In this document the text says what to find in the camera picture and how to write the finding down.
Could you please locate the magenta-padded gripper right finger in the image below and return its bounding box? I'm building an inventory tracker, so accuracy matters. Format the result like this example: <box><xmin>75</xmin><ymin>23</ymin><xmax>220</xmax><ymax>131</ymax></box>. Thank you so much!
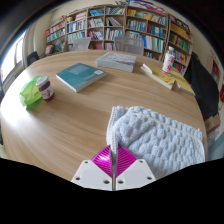
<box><xmin>114</xmin><ymin>145</ymin><xmax>157</xmax><ymax>191</ymax></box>

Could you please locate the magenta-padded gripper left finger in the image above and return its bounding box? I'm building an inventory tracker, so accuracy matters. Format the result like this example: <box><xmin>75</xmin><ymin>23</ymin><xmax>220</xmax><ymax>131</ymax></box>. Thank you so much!
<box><xmin>70</xmin><ymin>145</ymin><xmax>116</xmax><ymax>191</ymax></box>

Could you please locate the white waffle towel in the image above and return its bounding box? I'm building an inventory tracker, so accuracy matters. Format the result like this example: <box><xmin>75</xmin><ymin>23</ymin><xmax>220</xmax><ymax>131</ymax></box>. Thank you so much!
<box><xmin>105</xmin><ymin>105</ymin><xmax>207</xmax><ymax>181</ymax></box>

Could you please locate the red-lidded jar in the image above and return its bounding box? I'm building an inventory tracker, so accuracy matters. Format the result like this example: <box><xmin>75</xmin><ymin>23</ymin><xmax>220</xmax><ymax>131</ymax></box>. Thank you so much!
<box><xmin>35</xmin><ymin>75</ymin><xmax>56</xmax><ymax>102</ymax></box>

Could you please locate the teal book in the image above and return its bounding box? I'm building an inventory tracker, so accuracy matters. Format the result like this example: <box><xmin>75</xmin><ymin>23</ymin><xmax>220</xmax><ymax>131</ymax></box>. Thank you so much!
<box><xmin>55</xmin><ymin>62</ymin><xmax>108</xmax><ymax>93</ymax></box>

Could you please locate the yellow book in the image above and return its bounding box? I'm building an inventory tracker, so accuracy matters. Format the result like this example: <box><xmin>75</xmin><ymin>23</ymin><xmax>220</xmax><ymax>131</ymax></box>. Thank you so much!
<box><xmin>166</xmin><ymin>68</ymin><xmax>196</xmax><ymax>97</ymax></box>
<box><xmin>139</xmin><ymin>63</ymin><xmax>177</xmax><ymax>91</ymax></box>

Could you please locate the green plastic bag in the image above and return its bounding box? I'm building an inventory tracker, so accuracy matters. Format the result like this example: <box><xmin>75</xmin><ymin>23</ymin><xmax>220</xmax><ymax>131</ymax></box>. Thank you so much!
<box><xmin>18</xmin><ymin>75</ymin><xmax>44</xmax><ymax>108</ymax></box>

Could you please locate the black cloth cover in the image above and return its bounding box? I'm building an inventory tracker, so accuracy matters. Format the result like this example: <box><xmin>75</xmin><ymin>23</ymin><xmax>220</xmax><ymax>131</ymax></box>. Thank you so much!
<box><xmin>184</xmin><ymin>51</ymin><xmax>221</xmax><ymax>121</ymax></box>

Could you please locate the grey book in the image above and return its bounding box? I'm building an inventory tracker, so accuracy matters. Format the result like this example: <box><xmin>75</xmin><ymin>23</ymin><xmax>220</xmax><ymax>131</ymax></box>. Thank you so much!
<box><xmin>95</xmin><ymin>51</ymin><xmax>138</xmax><ymax>73</ymax></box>

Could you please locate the grey mesh chair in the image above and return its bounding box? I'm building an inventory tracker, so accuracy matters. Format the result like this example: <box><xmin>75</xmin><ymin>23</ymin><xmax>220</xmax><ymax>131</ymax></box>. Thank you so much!
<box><xmin>71</xmin><ymin>36</ymin><xmax>92</xmax><ymax>52</ymax></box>
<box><xmin>114</xmin><ymin>35</ymin><xmax>146</xmax><ymax>56</ymax></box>

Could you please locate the small wooden shelf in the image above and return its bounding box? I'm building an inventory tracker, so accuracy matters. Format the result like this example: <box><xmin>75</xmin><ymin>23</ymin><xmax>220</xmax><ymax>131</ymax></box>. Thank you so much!
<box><xmin>207</xmin><ymin>54</ymin><xmax>223</xmax><ymax>84</ymax></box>

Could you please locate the dark office chair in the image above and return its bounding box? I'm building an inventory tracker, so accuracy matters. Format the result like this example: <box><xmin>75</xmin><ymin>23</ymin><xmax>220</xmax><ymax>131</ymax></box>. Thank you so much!
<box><xmin>26</xmin><ymin>51</ymin><xmax>40</xmax><ymax>67</ymax></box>

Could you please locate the wooden bookshelf with books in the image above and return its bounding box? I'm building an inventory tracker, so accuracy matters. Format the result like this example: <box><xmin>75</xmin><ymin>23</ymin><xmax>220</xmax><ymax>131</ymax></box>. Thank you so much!
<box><xmin>44</xmin><ymin>0</ymin><xmax>194</xmax><ymax>76</ymax></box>

